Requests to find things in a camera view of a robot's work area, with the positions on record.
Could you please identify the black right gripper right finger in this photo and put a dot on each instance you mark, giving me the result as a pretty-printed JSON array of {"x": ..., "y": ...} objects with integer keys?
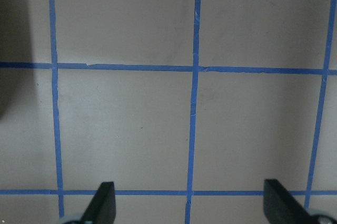
[{"x": 281, "y": 207}]

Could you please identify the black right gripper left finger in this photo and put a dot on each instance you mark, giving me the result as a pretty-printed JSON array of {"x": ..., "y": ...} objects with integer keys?
[{"x": 102, "y": 207}]

